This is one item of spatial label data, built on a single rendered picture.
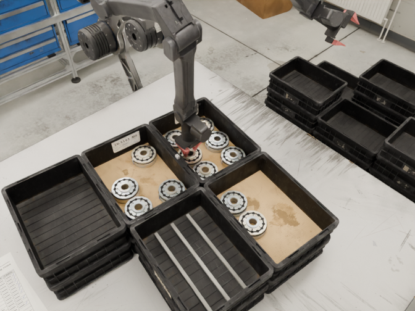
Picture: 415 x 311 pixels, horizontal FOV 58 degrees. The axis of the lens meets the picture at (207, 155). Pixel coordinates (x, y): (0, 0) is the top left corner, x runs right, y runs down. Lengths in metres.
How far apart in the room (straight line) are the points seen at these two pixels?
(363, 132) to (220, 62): 1.57
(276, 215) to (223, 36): 2.74
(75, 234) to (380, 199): 1.25
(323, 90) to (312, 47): 1.39
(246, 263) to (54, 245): 0.67
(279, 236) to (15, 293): 0.95
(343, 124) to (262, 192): 1.17
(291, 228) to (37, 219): 0.93
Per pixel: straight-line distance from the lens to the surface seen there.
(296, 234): 1.41
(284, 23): 4.23
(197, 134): 1.35
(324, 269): 1.52
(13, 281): 1.58
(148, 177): 1.52
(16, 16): 3.06
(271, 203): 1.46
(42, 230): 1.48
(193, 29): 1.03
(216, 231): 1.37
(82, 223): 1.45
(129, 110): 2.01
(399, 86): 2.80
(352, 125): 2.54
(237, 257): 1.33
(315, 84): 2.60
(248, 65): 3.52
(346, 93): 2.97
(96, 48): 2.13
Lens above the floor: 2.02
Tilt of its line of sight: 49 degrees down
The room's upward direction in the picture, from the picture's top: 1 degrees clockwise
